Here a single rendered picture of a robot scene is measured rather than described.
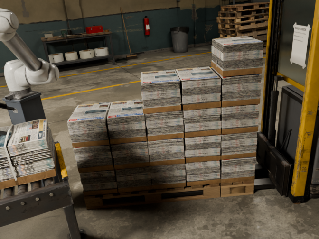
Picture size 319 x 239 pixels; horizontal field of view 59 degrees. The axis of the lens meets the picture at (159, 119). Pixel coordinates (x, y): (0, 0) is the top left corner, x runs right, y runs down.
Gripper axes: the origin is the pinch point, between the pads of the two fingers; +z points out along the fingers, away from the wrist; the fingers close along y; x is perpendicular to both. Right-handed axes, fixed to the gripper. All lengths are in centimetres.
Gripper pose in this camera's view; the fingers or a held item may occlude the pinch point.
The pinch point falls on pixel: (8, 121)
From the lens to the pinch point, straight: 163.1
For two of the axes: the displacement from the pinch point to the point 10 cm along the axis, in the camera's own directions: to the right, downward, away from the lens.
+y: -3.5, 9.2, 1.9
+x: 4.1, 3.3, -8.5
